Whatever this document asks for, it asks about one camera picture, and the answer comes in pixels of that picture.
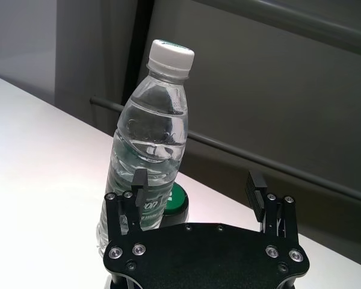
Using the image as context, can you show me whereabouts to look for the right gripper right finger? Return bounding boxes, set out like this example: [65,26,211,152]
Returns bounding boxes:
[245,169,300,242]

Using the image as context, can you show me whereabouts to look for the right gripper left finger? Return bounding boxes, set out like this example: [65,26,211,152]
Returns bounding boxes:
[104,169,149,245]

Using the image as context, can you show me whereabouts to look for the clear water bottle green label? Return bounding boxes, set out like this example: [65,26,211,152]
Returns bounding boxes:
[95,39,196,256]

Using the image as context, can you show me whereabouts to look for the small black object behind bottle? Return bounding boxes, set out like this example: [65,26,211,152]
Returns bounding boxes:
[161,182,190,229]

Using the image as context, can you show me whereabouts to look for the slim grey wall handrail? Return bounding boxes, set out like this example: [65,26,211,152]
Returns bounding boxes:
[89,95,361,202]

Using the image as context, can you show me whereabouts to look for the black vertical wall post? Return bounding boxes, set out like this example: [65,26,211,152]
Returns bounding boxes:
[119,0,155,107]

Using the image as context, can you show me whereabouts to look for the wide grey wall rail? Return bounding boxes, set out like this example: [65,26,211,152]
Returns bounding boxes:
[284,0,361,58]

